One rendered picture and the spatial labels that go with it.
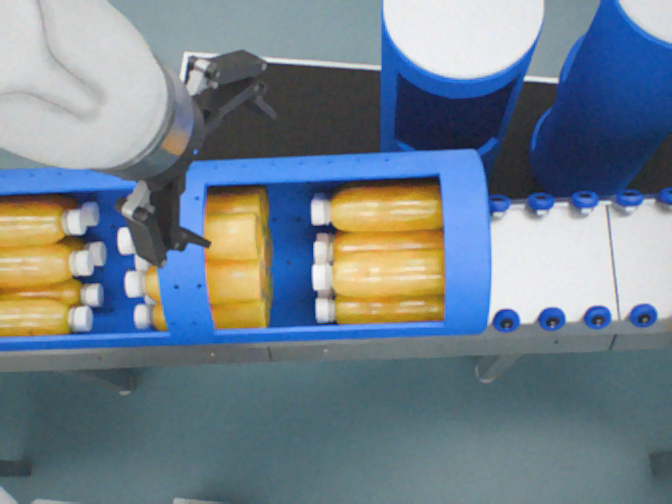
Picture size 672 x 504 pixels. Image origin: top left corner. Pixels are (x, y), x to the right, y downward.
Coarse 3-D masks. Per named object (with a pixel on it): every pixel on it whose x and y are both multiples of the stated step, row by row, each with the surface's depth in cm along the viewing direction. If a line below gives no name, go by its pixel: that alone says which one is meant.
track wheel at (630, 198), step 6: (618, 192) 152; (624, 192) 152; (630, 192) 151; (636, 192) 152; (618, 198) 151; (624, 198) 150; (630, 198) 150; (636, 198) 150; (642, 198) 151; (624, 204) 151; (630, 204) 150; (636, 204) 150
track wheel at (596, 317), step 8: (600, 304) 146; (592, 312) 146; (600, 312) 145; (608, 312) 146; (584, 320) 147; (592, 320) 146; (600, 320) 146; (608, 320) 146; (592, 328) 147; (600, 328) 147
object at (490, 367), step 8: (480, 360) 231; (488, 360) 215; (496, 360) 202; (504, 360) 202; (512, 360) 202; (480, 368) 232; (488, 368) 216; (496, 368) 215; (504, 368) 216; (480, 376) 233; (488, 376) 231; (496, 376) 231
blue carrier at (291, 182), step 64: (0, 192) 131; (64, 192) 148; (128, 192) 148; (192, 192) 128; (448, 192) 126; (128, 256) 153; (192, 256) 125; (448, 256) 124; (128, 320) 148; (192, 320) 129; (448, 320) 129
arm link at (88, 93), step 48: (0, 0) 44; (48, 0) 44; (96, 0) 49; (0, 48) 43; (48, 48) 44; (96, 48) 47; (144, 48) 53; (0, 96) 44; (48, 96) 46; (96, 96) 48; (144, 96) 53; (0, 144) 49; (48, 144) 49; (96, 144) 51; (144, 144) 57
